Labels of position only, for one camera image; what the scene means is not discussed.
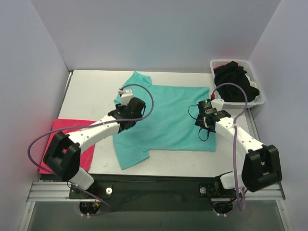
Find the teal t shirt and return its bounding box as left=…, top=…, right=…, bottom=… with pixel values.
left=113, top=72, right=217, bottom=169

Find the aluminium right side rail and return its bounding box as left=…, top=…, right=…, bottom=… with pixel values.
left=245, top=108, right=275, bottom=181

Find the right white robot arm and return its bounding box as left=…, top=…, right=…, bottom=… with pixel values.
left=195, top=99, right=282, bottom=196

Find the aluminium front rail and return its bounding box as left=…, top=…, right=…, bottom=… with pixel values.
left=26, top=181, right=285, bottom=202

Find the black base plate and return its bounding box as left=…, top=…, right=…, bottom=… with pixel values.
left=68, top=173, right=244, bottom=212

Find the white garment in basket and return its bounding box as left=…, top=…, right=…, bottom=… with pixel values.
left=245, top=74, right=258, bottom=89

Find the folded pink t shirt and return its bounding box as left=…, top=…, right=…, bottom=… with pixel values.
left=39, top=119, right=95, bottom=179

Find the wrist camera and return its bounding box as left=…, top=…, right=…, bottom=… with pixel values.
left=210, top=94, right=224, bottom=111
left=118, top=89, right=134, bottom=105

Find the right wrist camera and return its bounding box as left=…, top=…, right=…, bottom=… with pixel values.
left=210, top=94, right=224, bottom=111

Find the aluminium rail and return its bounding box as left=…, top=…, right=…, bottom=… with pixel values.
left=245, top=108, right=275, bottom=181
left=63, top=70, right=74, bottom=101
left=26, top=181, right=285, bottom=202

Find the black t shirt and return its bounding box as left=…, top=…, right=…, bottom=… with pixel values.
left=214, top=61, right=260, bottom=103

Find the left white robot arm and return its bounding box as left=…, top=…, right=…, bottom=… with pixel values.
left=43, top=97, right=146, bottom=198

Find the aluminium left side rail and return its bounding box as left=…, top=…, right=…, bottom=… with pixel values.
left=63, top=70, right=74, bottom=101

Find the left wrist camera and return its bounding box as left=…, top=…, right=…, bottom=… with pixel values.
left=118, top=89, right=134, bottom=105

